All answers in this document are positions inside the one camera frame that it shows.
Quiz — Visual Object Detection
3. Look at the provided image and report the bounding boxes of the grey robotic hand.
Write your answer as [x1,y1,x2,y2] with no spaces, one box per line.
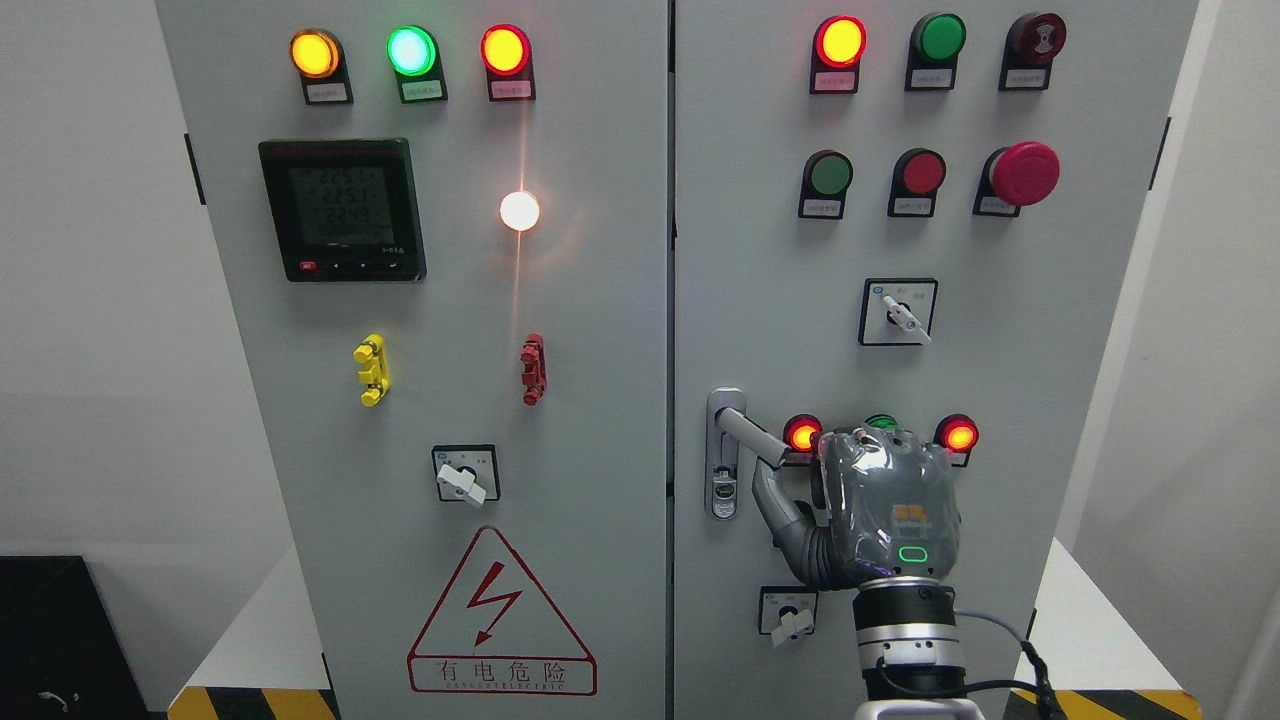
[751,424,961,591]

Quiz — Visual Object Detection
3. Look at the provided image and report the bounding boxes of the silver door handle lock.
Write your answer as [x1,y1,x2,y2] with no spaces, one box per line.
[705,387,788,520]

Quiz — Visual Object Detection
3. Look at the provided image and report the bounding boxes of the grey right cabinet door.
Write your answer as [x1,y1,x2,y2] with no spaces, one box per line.
[673,1,1198,719]

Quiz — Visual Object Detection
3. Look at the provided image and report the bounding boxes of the grey cabinet door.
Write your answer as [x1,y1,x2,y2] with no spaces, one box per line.
[673,1,1198,719]
[157,1,669,719]

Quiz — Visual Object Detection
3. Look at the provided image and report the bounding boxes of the grey left cabinet door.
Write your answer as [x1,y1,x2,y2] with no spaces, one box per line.
[157,1,669,719]

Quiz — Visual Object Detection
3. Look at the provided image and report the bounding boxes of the green indicator light lower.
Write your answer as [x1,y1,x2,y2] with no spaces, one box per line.
[863,413,899,430]

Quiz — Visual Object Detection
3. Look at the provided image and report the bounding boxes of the red lit light lower right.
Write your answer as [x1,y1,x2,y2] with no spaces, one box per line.
[934,413,980,468]

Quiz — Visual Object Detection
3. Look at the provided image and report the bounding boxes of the red lit light lower left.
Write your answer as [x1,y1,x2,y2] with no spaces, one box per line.
[783,413,823,468]

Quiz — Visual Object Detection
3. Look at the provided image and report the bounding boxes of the white platform hazard stripes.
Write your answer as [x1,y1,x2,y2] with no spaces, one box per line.
[168,543,1203,719]

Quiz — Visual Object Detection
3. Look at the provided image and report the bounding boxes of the red push button second row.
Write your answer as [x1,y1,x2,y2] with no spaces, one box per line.
[886,147,947,218]

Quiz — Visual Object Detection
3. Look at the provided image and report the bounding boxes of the green push button second row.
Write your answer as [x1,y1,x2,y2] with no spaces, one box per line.
[797,149,854,220]

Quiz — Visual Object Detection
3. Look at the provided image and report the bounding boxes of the red emergency stop button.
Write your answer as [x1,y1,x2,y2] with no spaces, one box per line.
[972,141,1061,218]

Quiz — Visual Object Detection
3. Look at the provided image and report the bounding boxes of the red terminal connector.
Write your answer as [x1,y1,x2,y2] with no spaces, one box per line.
[518,332,548,407]

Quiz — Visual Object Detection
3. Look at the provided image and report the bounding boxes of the red electric warning sticker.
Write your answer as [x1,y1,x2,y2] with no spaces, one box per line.
[407,527,598,696]

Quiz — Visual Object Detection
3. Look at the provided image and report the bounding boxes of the red lit light top right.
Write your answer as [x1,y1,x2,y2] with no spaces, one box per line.
[809,14,867,95]

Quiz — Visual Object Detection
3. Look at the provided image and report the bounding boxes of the green push button top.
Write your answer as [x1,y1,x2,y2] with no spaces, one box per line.
[904,13,966,92]

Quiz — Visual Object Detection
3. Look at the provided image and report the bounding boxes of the white indicator light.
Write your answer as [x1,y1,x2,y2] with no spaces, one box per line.
[498,190,541,233]

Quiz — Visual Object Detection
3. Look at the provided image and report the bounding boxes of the dark red buzzer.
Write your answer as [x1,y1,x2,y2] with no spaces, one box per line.
[998,12,1068,92]

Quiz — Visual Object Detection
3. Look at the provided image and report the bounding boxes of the yellow terminal connector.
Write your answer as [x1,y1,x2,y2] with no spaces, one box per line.
[352,333,390,407]

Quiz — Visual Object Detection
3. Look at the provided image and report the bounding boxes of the red lit indicator light left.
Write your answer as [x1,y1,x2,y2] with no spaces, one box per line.
[480,23,536,102]

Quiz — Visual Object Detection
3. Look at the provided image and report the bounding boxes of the black digital power meter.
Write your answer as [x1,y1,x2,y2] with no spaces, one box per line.
[259,137,426,283]

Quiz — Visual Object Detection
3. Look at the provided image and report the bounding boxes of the green lit indicator light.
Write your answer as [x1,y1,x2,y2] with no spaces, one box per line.
[387,24,448,104]

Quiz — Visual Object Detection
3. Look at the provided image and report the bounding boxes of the yellow indicator light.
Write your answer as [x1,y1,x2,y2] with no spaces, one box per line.
[289,28,353,105]

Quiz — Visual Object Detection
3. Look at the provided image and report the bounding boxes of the black box lower left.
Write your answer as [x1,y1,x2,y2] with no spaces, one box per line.
[1,556,148,719]

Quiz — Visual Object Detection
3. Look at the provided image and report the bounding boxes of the lower white rotary switch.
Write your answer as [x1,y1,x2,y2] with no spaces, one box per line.
[758,585,819,650]

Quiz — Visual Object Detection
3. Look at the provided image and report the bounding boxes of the white rotary switch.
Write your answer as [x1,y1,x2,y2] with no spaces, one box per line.
[431,445,500,509]
[758,585,819,650]

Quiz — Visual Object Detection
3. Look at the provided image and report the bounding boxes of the white lever selector switch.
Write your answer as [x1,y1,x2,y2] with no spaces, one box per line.
[858,278,940,347]

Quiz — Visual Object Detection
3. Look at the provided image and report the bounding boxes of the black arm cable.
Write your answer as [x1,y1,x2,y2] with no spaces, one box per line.
[950,610,1062,720]

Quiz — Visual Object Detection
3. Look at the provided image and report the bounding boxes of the left white rotary switch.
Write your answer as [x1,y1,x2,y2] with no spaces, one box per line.
[431,445,500,509]

